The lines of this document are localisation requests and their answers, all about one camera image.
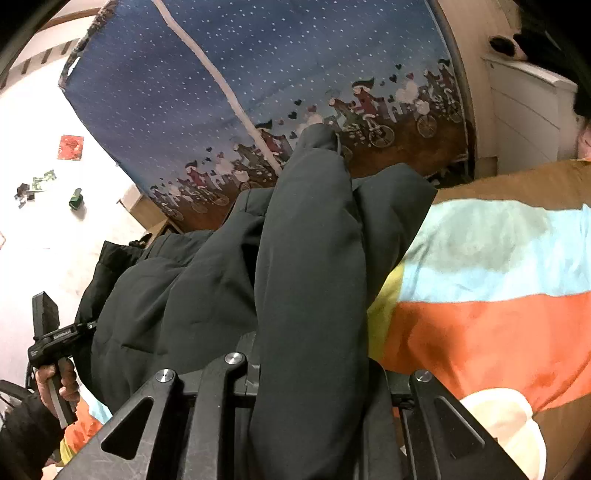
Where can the person's left forearm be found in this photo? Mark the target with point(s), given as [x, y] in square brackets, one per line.
[27, 438]

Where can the pink cloth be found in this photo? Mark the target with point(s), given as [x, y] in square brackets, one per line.
[584, 145]

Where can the white cabinet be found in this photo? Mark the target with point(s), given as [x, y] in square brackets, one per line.
[521, 115]

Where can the wooden furniture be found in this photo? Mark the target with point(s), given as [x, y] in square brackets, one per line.
[147, 214]

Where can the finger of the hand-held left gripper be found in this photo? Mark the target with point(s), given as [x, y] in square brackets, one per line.
[85, 326]

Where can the red wall sticker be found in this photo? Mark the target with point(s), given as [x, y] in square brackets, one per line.
[70, 147]

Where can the striped colourful blanket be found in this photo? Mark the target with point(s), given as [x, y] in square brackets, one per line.
[485, 332]

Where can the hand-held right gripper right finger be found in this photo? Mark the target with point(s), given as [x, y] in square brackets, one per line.
[418, 392]

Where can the black puffer jacket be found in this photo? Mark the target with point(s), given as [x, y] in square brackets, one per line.
[314, 277]

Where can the pile of dark clothes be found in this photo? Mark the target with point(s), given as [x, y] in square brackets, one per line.
[545, 50]

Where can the green black wall stickers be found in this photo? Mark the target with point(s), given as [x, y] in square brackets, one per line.
[34, 187]

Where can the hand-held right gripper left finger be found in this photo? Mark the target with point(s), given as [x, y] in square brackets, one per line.
[217, 392]

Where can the green wall hook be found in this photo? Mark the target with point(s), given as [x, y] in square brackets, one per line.
[75, 199]

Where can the person's left hand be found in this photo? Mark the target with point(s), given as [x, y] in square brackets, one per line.
[67, 381]

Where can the black sock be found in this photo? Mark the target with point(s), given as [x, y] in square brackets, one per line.
[503, 45]

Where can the blue printed curtain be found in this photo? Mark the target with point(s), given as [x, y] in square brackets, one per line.
[231, 92]

